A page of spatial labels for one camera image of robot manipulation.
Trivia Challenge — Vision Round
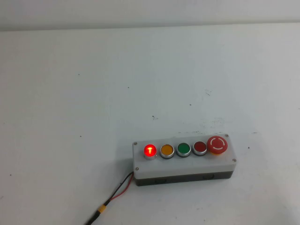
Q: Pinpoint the grey push-button control box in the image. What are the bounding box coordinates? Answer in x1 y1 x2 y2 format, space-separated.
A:
132 134 237 188

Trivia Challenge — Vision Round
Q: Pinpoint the red illuminated dome button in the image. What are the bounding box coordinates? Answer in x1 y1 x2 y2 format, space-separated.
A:
143 144 158 161

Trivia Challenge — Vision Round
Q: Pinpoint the red mushroom emergency stop button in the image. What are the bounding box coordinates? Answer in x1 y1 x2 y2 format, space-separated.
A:
207 135 228 156

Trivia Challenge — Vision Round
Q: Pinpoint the green round push button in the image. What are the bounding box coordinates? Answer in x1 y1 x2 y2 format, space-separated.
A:
176 142 192 158

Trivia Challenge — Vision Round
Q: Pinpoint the yellow plug with black cable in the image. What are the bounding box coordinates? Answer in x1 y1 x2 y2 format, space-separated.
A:
84 204 107 225

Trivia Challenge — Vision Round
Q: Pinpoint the yellow round push button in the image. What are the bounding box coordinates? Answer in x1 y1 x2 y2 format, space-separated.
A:
159 144 175 160

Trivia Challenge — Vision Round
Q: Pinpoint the dark red flat push button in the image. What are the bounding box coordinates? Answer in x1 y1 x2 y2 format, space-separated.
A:
192 141 208 157

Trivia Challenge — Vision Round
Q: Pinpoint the thin red wire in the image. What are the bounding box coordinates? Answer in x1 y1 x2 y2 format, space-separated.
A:
109 174 135 202

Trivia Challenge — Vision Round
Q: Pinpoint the thin black wire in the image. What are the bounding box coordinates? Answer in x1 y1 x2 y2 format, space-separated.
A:
105 172 135 206

